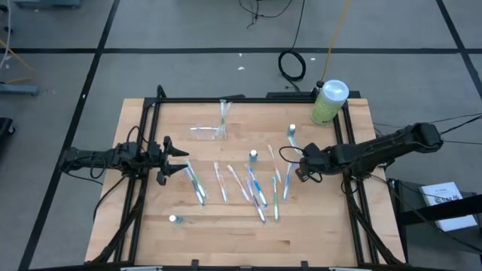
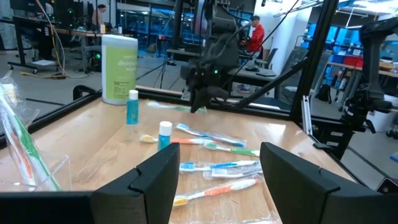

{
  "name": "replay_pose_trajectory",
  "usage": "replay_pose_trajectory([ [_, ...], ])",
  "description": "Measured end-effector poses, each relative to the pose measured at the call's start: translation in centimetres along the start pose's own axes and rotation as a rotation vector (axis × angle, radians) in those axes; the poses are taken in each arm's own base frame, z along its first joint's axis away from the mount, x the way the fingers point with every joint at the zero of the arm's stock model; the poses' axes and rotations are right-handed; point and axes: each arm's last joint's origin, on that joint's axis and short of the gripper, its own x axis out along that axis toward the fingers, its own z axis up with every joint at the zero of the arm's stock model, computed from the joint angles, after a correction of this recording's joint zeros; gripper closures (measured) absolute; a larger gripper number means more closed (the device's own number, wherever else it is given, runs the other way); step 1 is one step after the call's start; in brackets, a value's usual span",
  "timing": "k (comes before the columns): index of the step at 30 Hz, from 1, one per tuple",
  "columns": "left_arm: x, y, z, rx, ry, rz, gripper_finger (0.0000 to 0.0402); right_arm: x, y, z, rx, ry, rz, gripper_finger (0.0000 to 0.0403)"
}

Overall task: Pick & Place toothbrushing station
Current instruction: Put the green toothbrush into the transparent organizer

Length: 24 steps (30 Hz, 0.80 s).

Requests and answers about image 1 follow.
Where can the light blue toothbrush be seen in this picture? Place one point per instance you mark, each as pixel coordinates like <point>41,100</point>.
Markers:
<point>294,146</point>

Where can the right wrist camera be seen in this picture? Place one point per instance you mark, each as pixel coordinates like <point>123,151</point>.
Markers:
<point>312,150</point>

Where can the small blue mouthwash bottle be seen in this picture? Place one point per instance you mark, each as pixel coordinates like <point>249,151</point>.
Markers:
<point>177,219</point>
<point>253,156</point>
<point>291,131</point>

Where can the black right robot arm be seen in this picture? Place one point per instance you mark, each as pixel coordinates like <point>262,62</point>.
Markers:
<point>376,150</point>

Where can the orange toothbrush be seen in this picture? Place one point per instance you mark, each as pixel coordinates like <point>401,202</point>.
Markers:
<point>220,182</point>
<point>238,182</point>

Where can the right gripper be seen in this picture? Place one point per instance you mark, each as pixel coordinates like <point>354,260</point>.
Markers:
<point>316,167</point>

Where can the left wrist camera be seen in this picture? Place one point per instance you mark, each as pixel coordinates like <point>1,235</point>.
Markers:
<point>130,148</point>

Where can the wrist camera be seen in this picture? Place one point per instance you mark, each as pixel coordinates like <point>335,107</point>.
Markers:
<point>312,150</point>
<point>130,148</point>

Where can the green label wipes canister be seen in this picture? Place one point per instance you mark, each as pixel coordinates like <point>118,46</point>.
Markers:
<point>329,103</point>

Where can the clear acrylic toothbrush holder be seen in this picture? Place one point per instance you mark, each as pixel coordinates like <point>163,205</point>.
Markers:
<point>211,133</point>

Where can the blue-grey equipment base bar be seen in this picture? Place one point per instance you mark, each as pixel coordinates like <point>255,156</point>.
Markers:
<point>19,89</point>
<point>47,3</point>

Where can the white booklet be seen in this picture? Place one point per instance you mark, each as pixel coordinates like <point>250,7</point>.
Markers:
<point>446,203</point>

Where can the black floor object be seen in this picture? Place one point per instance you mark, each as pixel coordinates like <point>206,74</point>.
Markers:
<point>4,130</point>

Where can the pink toothbrush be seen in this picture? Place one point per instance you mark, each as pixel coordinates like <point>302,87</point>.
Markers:
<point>274,162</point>

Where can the black aluminium table frame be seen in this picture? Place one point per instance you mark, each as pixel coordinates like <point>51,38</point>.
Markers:
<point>244,100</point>

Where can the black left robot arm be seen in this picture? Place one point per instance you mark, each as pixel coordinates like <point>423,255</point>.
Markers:
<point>94,156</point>

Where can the black side cart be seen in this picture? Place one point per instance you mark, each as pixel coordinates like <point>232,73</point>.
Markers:
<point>437,214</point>

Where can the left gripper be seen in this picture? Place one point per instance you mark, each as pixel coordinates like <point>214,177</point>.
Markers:
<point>156,158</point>

